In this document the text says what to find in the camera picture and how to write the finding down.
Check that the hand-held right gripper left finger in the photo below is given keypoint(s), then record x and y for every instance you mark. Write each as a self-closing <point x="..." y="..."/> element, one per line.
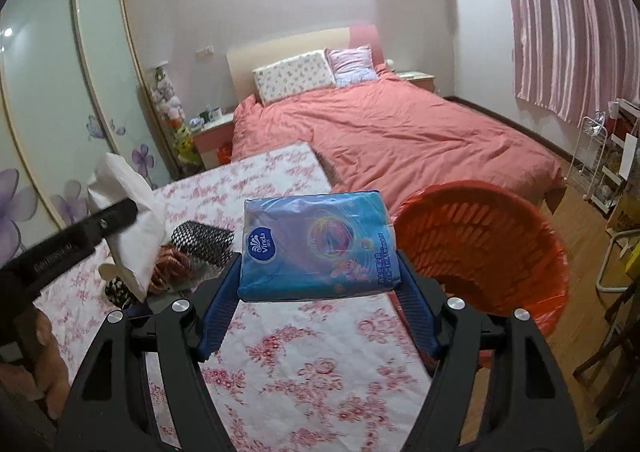
<point x="220" y="314"/>

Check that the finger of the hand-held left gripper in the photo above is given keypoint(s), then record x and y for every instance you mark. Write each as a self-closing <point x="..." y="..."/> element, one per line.
<point x="100" y="227"/>

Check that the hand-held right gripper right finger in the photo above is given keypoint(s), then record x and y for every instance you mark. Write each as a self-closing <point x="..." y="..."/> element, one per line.
<point x="419" y="314"/>

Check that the white tissue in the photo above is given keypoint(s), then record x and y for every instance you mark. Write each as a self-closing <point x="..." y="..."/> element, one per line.
<point x="142" y="244"/>

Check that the black white patterned wrapper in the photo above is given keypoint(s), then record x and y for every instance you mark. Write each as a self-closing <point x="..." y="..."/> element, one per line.
<point x="117" y="291"/>

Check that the black mesh pouch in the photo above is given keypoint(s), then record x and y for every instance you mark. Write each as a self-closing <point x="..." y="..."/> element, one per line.
<point x="200" y="239"/>

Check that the woven bin with orange bag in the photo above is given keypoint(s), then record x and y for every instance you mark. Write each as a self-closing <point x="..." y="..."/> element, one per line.
<point x="475" y="242"/>

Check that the blue tissue pack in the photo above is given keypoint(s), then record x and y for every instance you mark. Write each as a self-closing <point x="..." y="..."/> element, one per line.
<point x="315" y="247"/>

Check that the person's left hand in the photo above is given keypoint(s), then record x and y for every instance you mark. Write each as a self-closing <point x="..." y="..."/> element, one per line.
<point x="52" y="382"/>

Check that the pink floral tablecloth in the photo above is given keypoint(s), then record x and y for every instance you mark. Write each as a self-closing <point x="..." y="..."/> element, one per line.
<point x="310" y="352"/>

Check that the pink white nightstand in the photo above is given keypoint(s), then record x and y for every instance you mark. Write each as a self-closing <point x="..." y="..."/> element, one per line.
<point x="422" y="81"/>
<point x="212" y="142"/>

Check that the wardrobe with flowered glass doors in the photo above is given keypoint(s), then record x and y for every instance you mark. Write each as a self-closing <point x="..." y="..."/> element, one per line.
<point x="45" y="97"/>

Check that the column of plush toys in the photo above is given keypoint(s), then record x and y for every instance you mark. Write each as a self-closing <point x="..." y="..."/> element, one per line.
<point x="167" y="100"/>

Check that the white mug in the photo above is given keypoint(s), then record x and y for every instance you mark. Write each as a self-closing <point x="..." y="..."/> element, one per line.
<point x="216" y="115"/>

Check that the salmon pink duvet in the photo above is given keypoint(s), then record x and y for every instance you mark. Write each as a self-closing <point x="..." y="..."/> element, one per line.
<point x="400" y="132"/>

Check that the white floral pillow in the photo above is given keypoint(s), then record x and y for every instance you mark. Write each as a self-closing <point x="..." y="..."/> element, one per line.
<point x="292" y="75"/>

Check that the beige pink headboard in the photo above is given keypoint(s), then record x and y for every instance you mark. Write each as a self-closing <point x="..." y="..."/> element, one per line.
<point x="280" y="50"/>

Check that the pink striped pillow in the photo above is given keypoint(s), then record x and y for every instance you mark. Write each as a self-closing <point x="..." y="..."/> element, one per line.
<point x="350" y="63"/>

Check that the pink striped curtain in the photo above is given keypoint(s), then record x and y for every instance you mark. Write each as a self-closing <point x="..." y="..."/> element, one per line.
<point x="565" y="22"/>

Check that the dark wooden chair frame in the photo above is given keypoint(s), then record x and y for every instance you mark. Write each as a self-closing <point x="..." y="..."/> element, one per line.
<point x="607" y="332"/>

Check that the white wall socket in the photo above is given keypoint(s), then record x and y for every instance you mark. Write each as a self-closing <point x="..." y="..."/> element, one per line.
<point x="206" y="52"/>

